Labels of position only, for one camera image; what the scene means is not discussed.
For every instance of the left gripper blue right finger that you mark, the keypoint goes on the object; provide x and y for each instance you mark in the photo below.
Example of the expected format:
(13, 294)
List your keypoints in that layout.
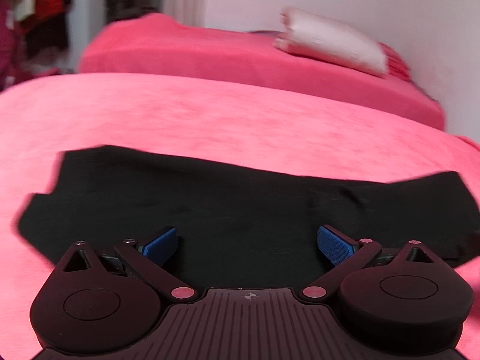
(335, 246)

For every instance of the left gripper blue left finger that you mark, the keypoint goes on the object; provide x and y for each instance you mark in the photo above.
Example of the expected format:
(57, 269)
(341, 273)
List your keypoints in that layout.
(159, 246)

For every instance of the black pants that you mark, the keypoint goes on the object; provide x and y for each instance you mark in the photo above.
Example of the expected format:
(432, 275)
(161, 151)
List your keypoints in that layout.
(240, 227)

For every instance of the pink bed blanket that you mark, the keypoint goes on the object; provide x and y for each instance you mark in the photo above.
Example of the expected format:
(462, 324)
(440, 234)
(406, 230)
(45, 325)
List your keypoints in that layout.
(154, 85)

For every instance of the red ruffled pillow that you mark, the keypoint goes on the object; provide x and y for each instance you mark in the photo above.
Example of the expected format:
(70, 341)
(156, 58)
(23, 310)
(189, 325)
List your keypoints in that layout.
(397, 67)

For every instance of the white patterned pillow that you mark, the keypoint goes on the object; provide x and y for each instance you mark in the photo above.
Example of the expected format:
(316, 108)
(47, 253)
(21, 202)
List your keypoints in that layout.
(317, 37)

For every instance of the pile of colourful clothes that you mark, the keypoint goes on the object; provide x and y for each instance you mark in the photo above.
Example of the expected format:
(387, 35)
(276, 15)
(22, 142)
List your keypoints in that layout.
(34, 33)

